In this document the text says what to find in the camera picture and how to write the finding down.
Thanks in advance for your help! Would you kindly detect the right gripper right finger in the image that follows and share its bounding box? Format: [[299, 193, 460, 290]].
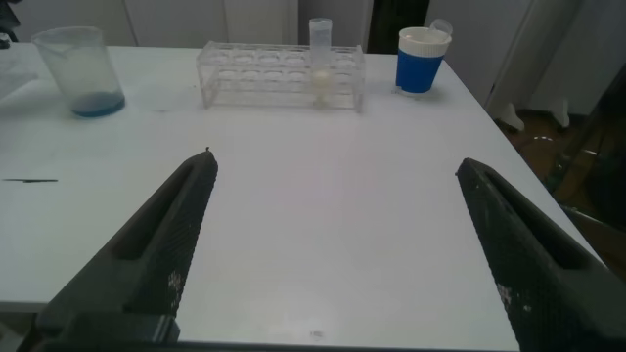
[[455, 156, 626, 352]]

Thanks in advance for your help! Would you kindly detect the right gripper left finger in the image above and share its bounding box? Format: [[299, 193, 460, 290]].
[[36, 149, 220, 343]]

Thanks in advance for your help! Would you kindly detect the clear glass beaker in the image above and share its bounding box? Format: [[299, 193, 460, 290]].
[[31, 25, 127, 119]]

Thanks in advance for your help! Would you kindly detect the clear acrylic test tube rack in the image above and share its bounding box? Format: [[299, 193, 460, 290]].
[[195, 40, 367, 114]]

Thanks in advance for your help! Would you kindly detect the white blue paper cup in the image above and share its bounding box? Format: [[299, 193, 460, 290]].
[[394, 26, 454, 95]]

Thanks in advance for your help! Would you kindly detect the pale yellow pigment test tube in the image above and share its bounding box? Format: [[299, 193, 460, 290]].
[[308, 18, 335, 110]]

